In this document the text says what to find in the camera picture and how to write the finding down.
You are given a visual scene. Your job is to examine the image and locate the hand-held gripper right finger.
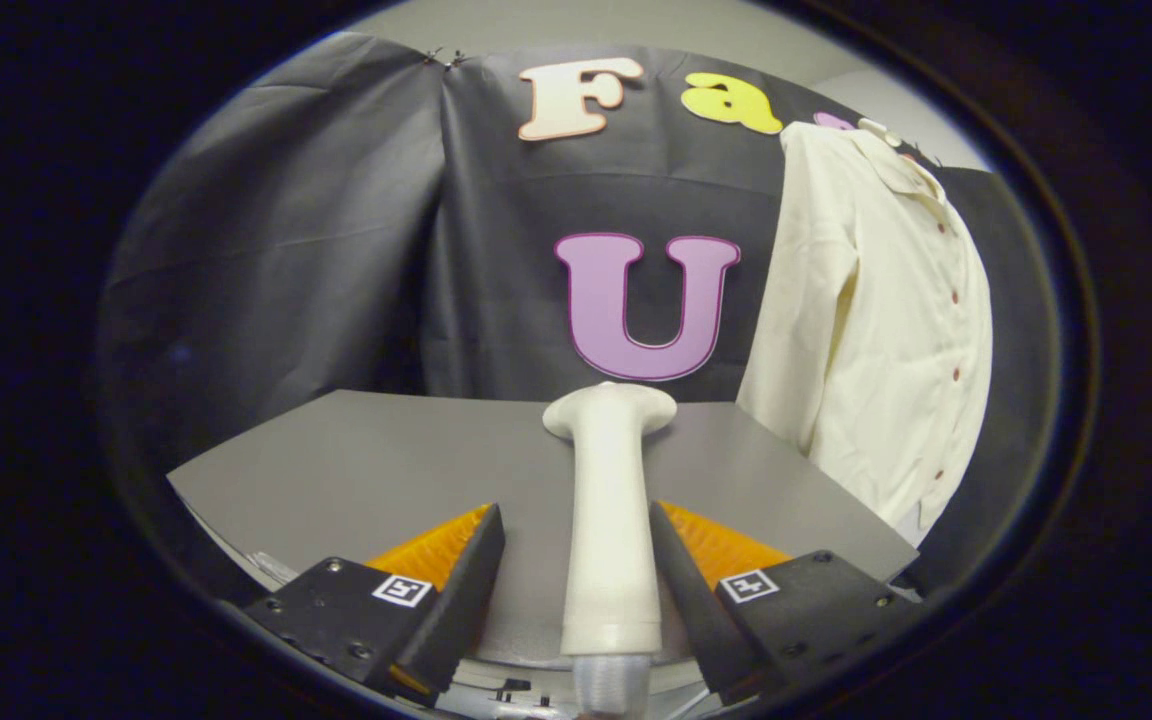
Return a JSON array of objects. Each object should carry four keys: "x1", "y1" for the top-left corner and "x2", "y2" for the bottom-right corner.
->
[{"x1": 648, "y1": 500, "x2": 932, "y2": 706}]

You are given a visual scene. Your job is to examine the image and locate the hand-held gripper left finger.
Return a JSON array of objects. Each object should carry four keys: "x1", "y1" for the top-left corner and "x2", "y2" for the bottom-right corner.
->
[{"x1": 241, "y1": 503, "x2": 507, "y2": 706}]

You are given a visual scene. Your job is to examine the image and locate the white garment steamer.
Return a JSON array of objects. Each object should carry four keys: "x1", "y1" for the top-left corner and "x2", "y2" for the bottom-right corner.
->
[{"x1": 542, "y1": 381, "x2": 679, "y2": 658}]

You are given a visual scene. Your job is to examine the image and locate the cream button shirt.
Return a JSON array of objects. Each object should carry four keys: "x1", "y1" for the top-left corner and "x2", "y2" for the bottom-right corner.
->
[{"x1": 736, "y1": 120, "x2": 995, "y2": 546}]

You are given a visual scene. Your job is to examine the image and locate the grey cabinet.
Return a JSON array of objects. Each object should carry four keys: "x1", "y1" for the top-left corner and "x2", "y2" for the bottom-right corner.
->
[{"x1": 166, "y1": 389, "x2": 922, "y2": 719}]

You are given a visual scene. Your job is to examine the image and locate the black backdrop cloth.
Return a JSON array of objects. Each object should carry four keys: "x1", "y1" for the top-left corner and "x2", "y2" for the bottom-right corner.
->
[{"x1": 96, "y1": 30, "x2": 1067, "y2": 601}]

